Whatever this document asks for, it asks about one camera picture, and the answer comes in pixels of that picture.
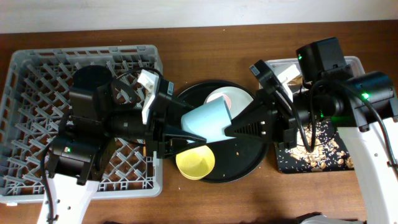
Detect pink plastic cup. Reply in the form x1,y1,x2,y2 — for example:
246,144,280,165
223,95,231,110

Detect blue plastic cup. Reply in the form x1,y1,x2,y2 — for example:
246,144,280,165
181,96,233,143

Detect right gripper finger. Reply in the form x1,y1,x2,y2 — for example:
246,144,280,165
224,111,277,144
232,90,274,121

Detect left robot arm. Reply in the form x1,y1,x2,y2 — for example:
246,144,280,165
38,65,206,223

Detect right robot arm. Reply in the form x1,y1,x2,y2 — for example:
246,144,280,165
224,37,397,223

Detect grey plastic dishwasher rack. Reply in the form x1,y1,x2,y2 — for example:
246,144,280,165
1,45,163,205

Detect yellow plastic bowl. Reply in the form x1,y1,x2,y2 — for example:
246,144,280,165
175,146,215,180

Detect clear plastic bin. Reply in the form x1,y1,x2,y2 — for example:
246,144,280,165
266,56,365,93

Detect round black serving tray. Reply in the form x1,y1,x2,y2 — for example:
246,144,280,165
177,80,269,184

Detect right black cable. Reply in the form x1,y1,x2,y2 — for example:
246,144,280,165
295,77,398,169

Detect peanut shell food scraps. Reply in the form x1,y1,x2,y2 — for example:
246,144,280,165
289,123,355,172

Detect grey round plate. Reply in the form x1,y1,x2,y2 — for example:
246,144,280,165
205,86,253,119

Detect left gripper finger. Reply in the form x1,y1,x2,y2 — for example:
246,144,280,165
157,139,206,159
162,125,206,146

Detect black rectangular tray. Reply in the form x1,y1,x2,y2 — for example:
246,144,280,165
273,119,356,174

